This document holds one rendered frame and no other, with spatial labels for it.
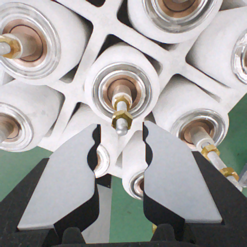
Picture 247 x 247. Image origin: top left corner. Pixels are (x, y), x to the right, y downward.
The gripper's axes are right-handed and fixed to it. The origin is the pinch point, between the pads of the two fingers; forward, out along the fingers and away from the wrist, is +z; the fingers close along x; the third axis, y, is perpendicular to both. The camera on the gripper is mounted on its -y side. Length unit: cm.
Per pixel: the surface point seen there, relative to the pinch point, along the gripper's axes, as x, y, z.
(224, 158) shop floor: 33, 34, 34
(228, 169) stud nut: 10.0, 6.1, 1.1
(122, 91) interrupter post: 0.1, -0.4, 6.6
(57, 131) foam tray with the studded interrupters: -12.6, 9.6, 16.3
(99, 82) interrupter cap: -2.6, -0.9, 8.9
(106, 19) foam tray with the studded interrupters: -1.7, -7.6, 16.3
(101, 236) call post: -5.3, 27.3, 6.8
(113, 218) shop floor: -7, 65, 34
